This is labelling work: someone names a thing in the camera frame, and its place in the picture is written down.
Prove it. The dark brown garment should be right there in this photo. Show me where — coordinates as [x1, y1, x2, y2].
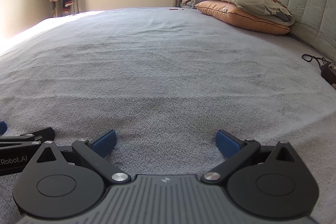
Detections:
[320, 61, 336, 88]

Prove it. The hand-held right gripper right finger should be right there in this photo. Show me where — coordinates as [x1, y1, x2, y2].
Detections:
[201, 130, 302, 184]

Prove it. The grey bed blanket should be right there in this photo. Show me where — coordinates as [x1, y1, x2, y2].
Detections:
[0, 6, 336, 224]

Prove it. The black cord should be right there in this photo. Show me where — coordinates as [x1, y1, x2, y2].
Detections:
[301, 54, 326, 69]

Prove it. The grey printed pillow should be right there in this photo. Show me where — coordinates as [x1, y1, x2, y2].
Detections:
[199, 0, 295, 26]

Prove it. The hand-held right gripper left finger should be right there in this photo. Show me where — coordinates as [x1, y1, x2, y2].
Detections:
[34, 129, 132, 185]

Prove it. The orange pillow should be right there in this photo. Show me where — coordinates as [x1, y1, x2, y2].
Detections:
[195, 1, 291, 35]

